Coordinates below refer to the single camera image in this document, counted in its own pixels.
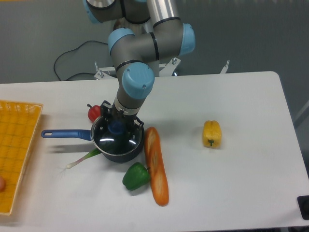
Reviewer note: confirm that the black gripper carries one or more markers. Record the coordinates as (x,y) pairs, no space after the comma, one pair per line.
(117,112)

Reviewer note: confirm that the glass lid with blue knob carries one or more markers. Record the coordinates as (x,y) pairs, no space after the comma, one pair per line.
(114,138)

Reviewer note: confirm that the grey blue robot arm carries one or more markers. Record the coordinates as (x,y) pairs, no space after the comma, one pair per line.
(136,79)

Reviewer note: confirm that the red bell pepper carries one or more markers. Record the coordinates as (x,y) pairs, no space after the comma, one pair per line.
(93,112)

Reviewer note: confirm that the green spring onion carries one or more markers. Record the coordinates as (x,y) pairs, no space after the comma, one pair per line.
(90,154)

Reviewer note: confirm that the green bell pepper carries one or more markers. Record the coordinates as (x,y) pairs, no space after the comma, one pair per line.
(136,176)

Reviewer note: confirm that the orange baguette bread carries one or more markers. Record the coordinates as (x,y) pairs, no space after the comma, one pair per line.
(156,168)

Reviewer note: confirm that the yellow bell pepper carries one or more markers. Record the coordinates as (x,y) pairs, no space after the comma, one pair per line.
(212,134)

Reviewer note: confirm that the yellow woven basket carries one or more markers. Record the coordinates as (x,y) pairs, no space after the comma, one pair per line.
(18,123)

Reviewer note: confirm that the black object at table corner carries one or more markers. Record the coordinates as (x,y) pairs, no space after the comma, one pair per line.
(303,203)

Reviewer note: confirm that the dark pot with blue handle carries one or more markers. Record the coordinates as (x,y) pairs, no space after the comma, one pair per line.
(86,135)

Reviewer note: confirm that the white metal table bracket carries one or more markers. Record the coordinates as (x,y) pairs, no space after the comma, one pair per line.
(225,67)

